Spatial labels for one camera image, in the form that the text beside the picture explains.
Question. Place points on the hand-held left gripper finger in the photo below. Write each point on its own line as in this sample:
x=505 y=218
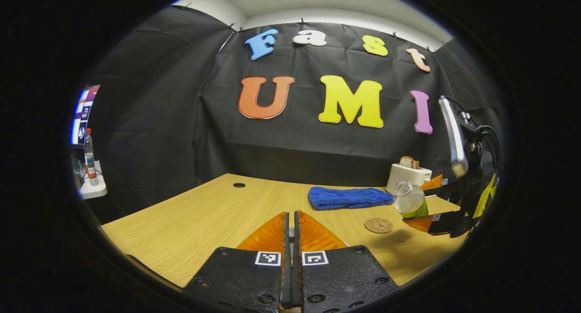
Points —
x=287 y=267
x=296 y=267

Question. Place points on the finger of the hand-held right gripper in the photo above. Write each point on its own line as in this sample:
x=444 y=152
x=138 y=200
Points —
x=447 y=188
x=442 y=223

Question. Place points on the clear green label water bottle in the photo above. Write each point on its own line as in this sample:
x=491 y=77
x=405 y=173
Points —
x=411 y=204

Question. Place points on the round brown coaster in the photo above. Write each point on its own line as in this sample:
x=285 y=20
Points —
x=378 y=225

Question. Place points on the red label plastic bottle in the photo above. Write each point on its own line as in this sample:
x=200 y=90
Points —
x=91 y=161

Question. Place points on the white toaster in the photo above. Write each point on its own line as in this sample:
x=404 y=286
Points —
x=404 y=174

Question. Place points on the blue towel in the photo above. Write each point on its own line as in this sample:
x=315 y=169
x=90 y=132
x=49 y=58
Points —
x=349 y=198

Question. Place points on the black backdrop cloth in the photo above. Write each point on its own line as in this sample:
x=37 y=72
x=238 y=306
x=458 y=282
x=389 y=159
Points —
x=181 y=122

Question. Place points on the white side shelf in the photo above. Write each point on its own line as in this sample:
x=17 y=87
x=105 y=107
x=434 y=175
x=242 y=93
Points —
x=95 y=191

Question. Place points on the computer monitor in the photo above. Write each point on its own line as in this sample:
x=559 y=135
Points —
x=84 y=113

